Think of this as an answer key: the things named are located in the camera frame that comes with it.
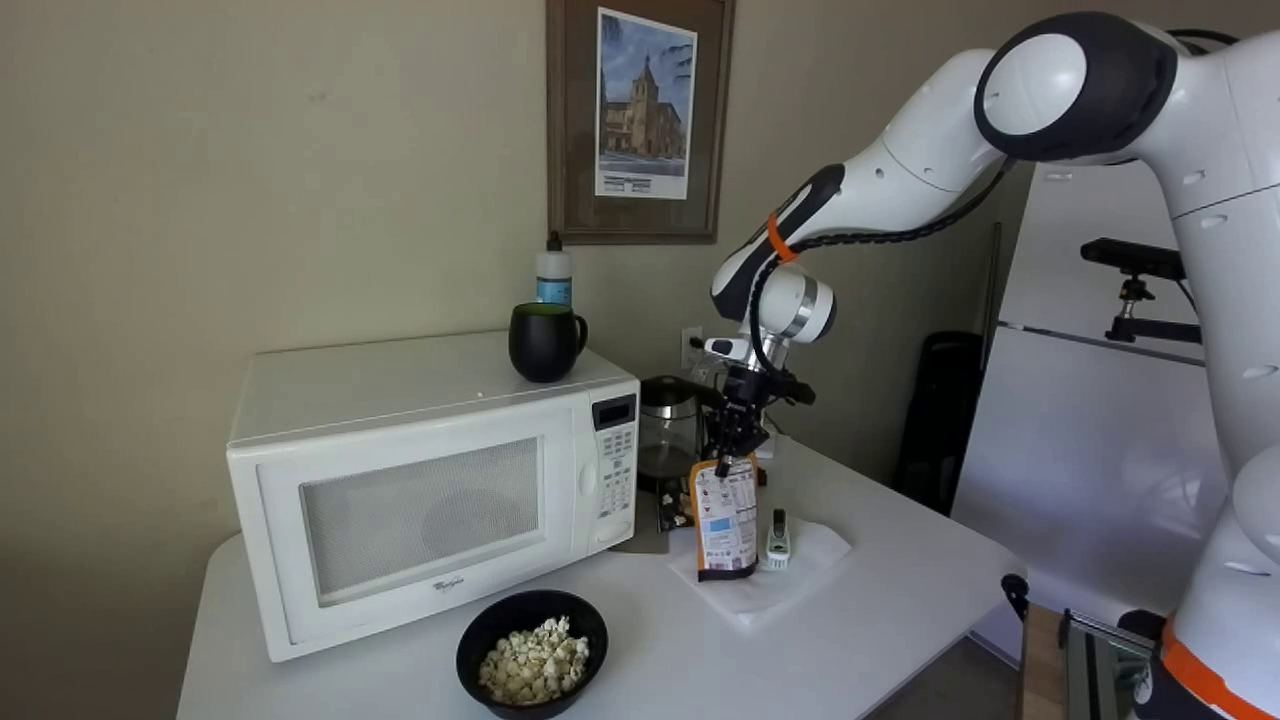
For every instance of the black bowl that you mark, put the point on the black bowl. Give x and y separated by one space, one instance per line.
514 604

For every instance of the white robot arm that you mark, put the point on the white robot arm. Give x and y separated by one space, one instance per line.
934 163

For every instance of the small white black bottle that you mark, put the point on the small white black bottle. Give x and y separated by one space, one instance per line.
779 542

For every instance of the framed church picture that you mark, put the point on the framed church picture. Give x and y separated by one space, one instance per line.
564 132

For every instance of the black tripod mount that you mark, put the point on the black tripod mount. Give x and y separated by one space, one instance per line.
1132 257

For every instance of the blue label plastic bottle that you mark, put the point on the blue label plastic bottle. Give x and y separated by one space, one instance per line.
552 282

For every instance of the popcorn pile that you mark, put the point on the popcorn pile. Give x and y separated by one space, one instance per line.
535 662

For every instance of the white panel board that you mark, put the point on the white panel board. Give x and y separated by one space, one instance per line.
1064 464

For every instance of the black mug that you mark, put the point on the black mug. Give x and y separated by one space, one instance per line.
543 346

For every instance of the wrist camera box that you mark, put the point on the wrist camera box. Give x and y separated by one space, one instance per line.
723 349

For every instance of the white wall outlet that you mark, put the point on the white wall outlet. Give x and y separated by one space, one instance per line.
694 341

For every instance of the white microwave oven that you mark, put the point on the white microwave oven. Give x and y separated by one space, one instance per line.
401 523

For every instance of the black popcorn packet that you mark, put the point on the black popcorn packet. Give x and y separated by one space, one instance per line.
669 512

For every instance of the wooden board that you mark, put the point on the wooden board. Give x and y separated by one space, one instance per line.
1041 662

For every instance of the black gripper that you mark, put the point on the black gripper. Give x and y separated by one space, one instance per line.
755 399

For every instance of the glass electric kettle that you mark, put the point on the glass electric kettle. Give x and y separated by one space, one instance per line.
665 425

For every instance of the metal rail frame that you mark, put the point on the metal rail frame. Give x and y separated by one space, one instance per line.
1106 666

